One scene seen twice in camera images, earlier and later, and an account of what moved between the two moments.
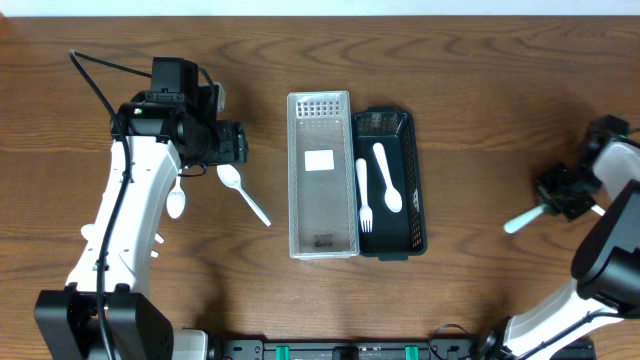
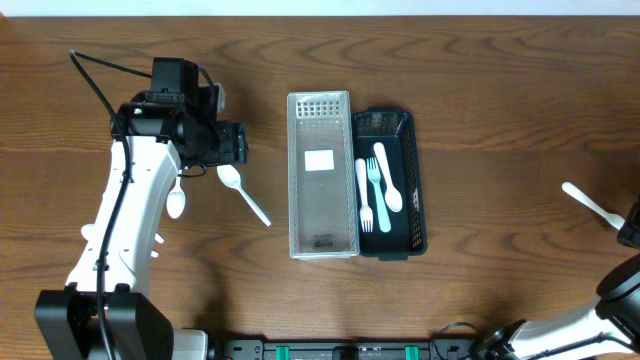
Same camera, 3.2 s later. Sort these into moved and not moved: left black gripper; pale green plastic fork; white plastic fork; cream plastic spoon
Moved: pale green plastic fork
Not moved: white plastic fork; cream plastic spoon; left black gripper
